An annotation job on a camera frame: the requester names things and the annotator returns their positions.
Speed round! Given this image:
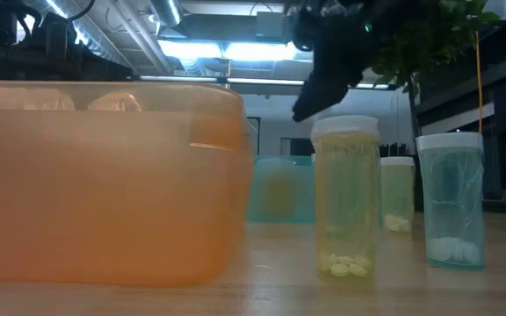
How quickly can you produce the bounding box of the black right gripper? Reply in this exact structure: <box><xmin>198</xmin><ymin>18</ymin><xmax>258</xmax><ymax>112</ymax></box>
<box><xmin>282</xmin><ymin>0</ymin><xmax>380</xmax><ymax>123</ymax></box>

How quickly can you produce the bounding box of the grey ceiling box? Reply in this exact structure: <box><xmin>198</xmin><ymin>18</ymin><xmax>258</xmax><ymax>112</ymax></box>
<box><xmin>255</xmin><ymin>11</ymin><xmax>286</xmax><ymax>40</ymax></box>

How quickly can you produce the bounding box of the tall yellow medicine bottle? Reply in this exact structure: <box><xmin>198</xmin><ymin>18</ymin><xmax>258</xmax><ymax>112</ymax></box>
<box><xmin>310</xmin><ymin>115</ymin><xmax>381</xmax><ymax>284</ymax></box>

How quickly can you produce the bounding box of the bright ceiling light panel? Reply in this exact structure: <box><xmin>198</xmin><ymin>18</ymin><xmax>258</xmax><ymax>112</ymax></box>
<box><xmin>155</xmin><ymin>39</ymin><xmax>314</xmax><ymax>62</ymax></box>

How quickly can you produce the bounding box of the teal medicine bottle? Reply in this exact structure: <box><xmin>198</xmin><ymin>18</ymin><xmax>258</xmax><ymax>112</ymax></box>
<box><xmin>415</xmin><ymin>132</ymin><xmax>485</xmax><ymax>271</ymax></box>

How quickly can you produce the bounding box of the long LED light strip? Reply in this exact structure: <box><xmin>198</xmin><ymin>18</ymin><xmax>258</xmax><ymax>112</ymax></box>
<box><xmin>138</xmin><ymin>74</ymin><xmax>390</xmax><ymax>91</ymax></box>

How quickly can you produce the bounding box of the silver ceiling duct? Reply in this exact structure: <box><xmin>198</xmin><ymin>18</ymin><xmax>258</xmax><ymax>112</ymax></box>
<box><xmin>149</xmin><ymin>0</ymin><xmax>184</xmax><ymax>27</ymax></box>
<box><xmin>24</xmin><ymin>0</ymin><xmax>127</xmax><ymax>61</ymax></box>

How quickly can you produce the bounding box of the green leafy plant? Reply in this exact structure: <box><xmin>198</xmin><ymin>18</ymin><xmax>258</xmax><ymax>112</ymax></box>
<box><xmin>365</xmin><ymin>0</ymin><xmax>500</xmax><ymax>137</ymax></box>

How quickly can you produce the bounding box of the white-capped medicine bottle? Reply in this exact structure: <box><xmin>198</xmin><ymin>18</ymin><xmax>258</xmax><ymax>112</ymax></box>
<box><xmin>87</xmin><ymin>90</ymin><xmax>143</xmax><ymax>112</ymax></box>

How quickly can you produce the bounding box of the translucent teal plastic bin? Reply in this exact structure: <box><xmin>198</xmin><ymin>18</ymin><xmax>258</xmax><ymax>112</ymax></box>
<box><xmin>247</xmin><ymin>154</ymin><xmax>317</xmax><ymax>224</ymax></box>

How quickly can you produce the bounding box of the thin yellow pole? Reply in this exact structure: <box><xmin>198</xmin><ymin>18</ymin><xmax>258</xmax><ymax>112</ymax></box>
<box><xmin>474</xmin><ymin>30</ymin><xmax>484</xmax><ymax>134</ymax></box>

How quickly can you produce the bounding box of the translucent orange plastic bin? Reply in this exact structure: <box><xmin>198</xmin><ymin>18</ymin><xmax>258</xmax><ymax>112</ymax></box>
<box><xmin>0</xmin><ymin>80</ymin><xmax>255</xmax><ymax>289</ymax></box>

